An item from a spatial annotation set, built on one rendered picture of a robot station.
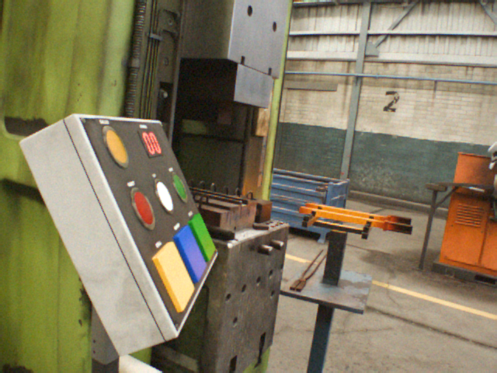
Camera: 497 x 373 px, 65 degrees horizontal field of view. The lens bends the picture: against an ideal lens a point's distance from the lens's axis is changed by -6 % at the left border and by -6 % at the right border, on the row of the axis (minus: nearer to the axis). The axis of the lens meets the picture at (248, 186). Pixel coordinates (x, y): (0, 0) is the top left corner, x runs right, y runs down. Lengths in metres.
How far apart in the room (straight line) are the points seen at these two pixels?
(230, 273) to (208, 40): 0.59
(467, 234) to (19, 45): 4.14
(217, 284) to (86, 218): 0.65
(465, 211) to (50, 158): 4.25
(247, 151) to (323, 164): 7.94
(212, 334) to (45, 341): 0.47
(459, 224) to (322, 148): 5.38
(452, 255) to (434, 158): 4.28
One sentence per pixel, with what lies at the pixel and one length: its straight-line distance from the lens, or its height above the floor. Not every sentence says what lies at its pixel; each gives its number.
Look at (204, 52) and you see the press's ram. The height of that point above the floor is 1.38.
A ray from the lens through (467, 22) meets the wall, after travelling 9.15.
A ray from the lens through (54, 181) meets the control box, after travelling 0.50.
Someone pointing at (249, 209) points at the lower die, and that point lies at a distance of 1.22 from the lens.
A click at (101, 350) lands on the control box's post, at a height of 0.82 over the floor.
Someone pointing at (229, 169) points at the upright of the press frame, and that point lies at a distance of 1.47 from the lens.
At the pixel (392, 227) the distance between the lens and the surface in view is 1.58.
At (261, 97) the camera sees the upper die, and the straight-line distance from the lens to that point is 1.19.
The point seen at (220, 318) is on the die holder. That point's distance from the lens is 1.12.
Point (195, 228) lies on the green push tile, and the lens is 0.70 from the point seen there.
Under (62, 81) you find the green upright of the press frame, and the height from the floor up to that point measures 1.27.
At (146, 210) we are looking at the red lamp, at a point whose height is 1.09.
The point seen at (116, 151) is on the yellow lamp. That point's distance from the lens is 0.53.
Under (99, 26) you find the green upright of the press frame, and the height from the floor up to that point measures 1.38.
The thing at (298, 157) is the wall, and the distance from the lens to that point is 9.66.
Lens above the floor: 1.20
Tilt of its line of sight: 8 degrees down
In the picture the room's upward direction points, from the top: 7 degrees clockwise
